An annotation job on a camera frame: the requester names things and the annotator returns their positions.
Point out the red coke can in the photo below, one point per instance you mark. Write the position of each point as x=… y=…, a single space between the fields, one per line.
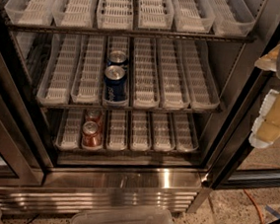
x=92 y=136
x=95 y=115

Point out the middle shelf tray six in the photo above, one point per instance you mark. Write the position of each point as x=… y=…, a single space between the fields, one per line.
x=200 y=81

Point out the shelf tray six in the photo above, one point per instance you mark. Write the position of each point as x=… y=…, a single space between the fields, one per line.
x=233 y=18
x=185 y=135
x=200 y=81

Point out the top shelf tray six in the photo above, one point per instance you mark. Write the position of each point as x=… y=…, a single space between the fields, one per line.
x=233 y=18

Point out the middle shelf tray five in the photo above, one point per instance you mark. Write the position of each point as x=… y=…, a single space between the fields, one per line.
x=172 y=80

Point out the shelf tray five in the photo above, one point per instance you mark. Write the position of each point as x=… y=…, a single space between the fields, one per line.
x=164 y=139
x=193 y=16
x=172 y=80

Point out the bottom shelf tray six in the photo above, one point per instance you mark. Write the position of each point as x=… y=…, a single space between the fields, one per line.
x=185 y=135

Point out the top shelf tray five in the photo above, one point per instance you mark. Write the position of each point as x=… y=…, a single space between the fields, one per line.
x=193 y=16

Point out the bottom shelf tray five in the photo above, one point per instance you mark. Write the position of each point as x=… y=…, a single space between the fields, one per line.
x=164 y=139

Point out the middle shelf tray four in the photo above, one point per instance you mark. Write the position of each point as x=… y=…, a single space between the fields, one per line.
x=146 y=85

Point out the shelf tray four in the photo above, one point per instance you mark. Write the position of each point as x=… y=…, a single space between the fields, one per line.
x=146 y=85
x=155 y=14
x=140 y=140

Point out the bottom shelf tray four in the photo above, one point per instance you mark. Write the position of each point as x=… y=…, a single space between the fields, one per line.
x=140 y=140

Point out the top shelf tray four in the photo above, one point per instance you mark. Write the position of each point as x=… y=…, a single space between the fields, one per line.
x=155 y=14

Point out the front blue pepsi can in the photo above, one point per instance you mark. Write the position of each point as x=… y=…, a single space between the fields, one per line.
x=115 y=82

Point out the blue pepsi can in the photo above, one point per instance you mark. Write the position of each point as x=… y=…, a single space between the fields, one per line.
x=118 y=58
x=115 y=82

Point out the rear blue pepsi can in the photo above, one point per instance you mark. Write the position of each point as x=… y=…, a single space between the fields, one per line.
x=118 y=58

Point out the bottom shelf tray three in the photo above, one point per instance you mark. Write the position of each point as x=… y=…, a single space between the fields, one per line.
x=117 y=130

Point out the shelf tray three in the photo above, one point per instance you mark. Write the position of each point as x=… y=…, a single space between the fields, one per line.
x=115 y=14
x=117 y=130
x=118 y=43

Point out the middle shelf tray three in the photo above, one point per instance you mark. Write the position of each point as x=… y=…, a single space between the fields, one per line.
x=118 y=43

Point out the top shelf tray three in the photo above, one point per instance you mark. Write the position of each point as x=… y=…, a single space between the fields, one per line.
x=115 y=14

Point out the bottom shelf tray two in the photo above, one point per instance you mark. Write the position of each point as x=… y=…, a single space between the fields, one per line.
x=92 y=138

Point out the shelf tray two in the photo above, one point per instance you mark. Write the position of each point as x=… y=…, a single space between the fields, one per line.
x=88 y=79
x=74 y=13
x=92 y=138

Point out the middle shelf tray two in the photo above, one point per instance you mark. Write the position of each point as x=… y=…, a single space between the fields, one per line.
x=88 y=79

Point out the bottom shelf tray one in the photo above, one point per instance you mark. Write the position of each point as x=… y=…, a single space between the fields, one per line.
x=68 y=136

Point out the shelf tray one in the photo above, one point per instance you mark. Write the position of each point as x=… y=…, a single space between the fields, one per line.
x=30 y=12
x=68 y=136
x=57 y=80

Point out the top shelf tray two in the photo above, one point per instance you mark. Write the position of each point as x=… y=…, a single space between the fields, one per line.
x=74 y=13

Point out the middle shelf tray one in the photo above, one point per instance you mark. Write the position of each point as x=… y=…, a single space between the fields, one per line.
x=57 y=80

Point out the stainless steel fridge base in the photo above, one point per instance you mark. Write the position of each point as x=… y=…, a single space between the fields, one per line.
x=74 y=191

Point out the top shelf tray one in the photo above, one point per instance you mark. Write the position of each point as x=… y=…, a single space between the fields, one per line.
x=30 y=12

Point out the fridge door left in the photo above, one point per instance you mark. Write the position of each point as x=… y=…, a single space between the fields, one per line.
x=19 y=164

